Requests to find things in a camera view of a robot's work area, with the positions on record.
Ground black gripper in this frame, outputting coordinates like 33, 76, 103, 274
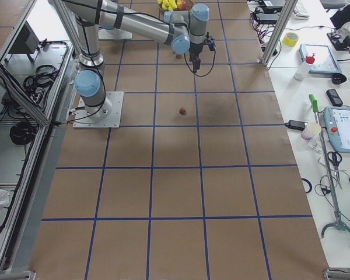
189, 43, 202, 72

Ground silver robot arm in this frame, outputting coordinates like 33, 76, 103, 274
54, 1, 215, 129

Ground woven wicker fruit basket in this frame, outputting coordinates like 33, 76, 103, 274
157, 0, 194, 12

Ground red apple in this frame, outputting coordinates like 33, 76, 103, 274
176, 0, 187, 11

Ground yellow banana bunch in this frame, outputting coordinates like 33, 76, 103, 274
157, 0, 177, 11

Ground black power brick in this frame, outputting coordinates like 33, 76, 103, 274
255, 13, 279, 25

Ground yellow tape roll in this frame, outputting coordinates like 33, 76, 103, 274
282, 32, 299, 47

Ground white bottle red cap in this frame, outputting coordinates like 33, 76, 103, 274
294, 54, 315, 81

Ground black power adapter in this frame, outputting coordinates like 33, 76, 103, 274
285, 120, 307, 131

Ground white paper cup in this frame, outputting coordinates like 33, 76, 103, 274
301, 122, 321, 140

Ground black phone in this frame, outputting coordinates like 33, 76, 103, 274
326, 89, 343, 107

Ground teach pendant with screen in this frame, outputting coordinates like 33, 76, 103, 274
323, 106, 350, 153

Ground grey control box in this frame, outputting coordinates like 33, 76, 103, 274
5, 21, 40, 62

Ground long reach grabber tool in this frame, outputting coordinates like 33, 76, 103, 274
309, 94, 350, 238

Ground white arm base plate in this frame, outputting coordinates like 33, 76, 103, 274
72, 91, 124, 129
99, 27, 132, 41

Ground aluminium frame post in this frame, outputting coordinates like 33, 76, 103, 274
261, 0, 297, 67

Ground black handled scissors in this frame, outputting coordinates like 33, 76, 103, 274
327, 152, 342, 188

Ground coiled black cable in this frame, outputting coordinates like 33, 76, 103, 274
9, 121, 37, 146

